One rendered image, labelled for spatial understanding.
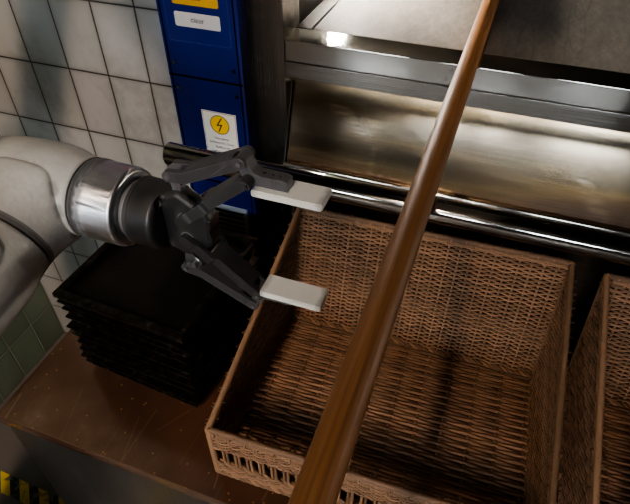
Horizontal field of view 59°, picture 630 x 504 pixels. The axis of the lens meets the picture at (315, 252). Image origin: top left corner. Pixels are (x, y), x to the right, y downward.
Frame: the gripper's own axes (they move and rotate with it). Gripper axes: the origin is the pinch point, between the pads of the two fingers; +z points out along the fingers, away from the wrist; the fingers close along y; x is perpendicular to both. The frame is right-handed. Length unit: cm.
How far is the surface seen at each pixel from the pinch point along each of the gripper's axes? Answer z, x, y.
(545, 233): 22.0, -13.1, 1.7
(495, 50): 12, -58, 1
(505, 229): 17.9, -12.9, 2.1
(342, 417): 8.4, 17.7, -1.9
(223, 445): -16, 0, 49
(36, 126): -89, -51, 31
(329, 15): -20, -64, 1
